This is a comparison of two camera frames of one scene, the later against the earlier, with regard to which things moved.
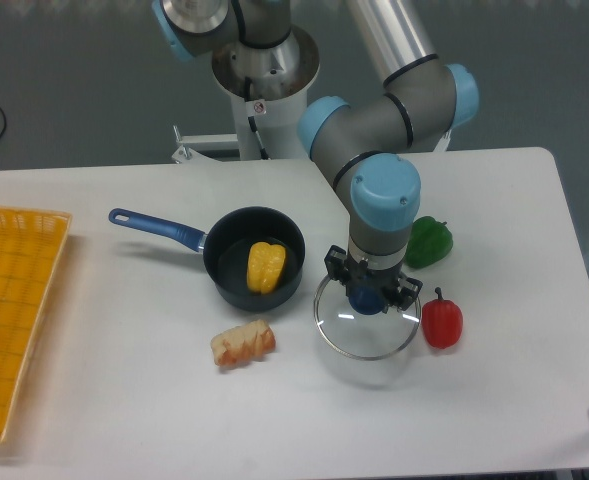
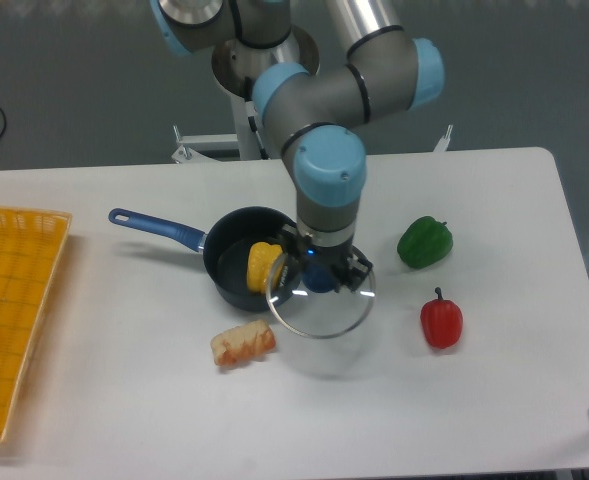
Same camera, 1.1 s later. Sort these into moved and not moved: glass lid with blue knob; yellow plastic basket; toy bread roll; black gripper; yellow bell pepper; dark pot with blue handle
Moved: glass lid with blue knob; black gripper
Not moved: yellow plastic basket; toy bread roll; yellow bell pepper; dark pot with blue handle
